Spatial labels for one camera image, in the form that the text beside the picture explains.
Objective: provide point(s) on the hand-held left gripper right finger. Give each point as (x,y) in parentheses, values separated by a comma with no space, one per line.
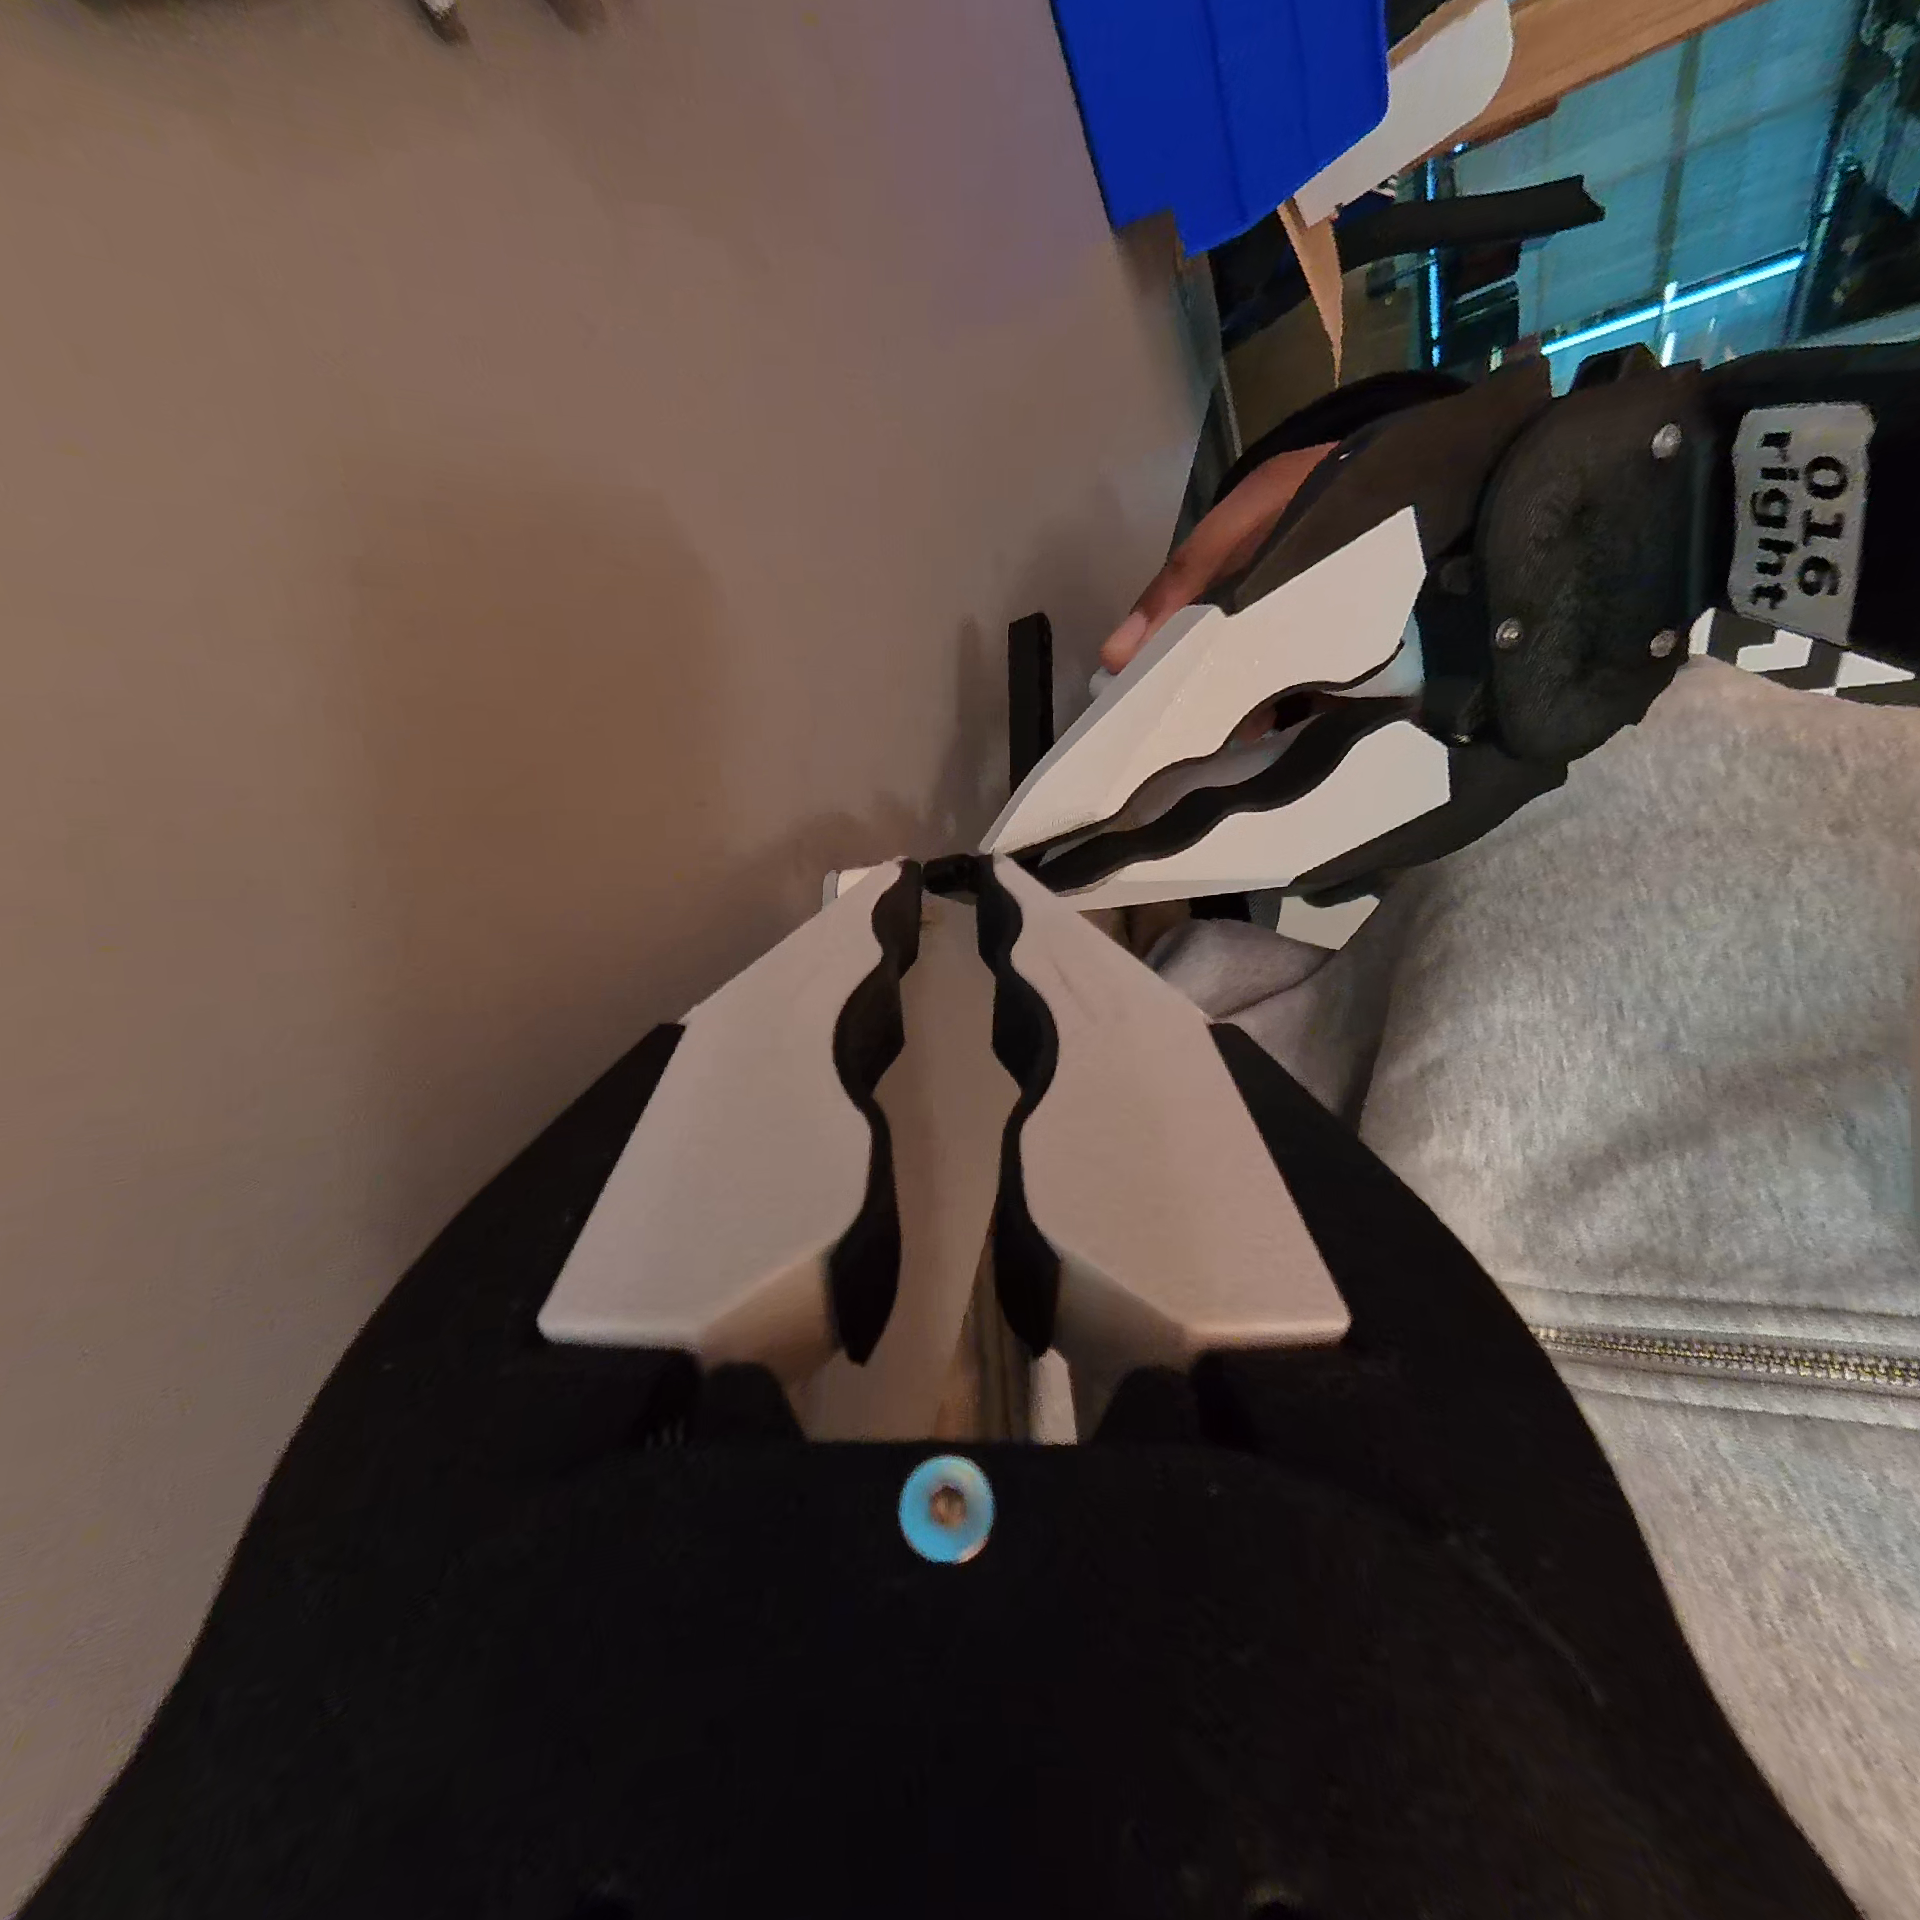
(1171,1172)

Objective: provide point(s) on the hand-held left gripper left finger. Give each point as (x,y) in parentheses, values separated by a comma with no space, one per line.
(721,1172)

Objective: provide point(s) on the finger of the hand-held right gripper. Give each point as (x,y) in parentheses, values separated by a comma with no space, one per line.
(1320,820)
(1244,645)

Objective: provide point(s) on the black lego beam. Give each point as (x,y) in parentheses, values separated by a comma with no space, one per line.
(1030,691)

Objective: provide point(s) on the white lego connector tan pins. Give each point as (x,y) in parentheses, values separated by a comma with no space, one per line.
(843,886)

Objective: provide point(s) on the person's right hand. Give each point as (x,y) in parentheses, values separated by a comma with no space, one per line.
(1201,557)

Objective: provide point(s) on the person in grey hoodie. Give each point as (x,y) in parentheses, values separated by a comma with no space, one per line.
(1651,1125)

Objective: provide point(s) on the cardboard box white flap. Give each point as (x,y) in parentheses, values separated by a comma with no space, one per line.
(1411,107)

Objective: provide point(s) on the wooden beam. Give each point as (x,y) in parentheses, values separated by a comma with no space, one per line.
(1558,61)

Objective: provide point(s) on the blue storage bin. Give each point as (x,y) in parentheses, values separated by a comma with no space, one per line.
(1201,107)

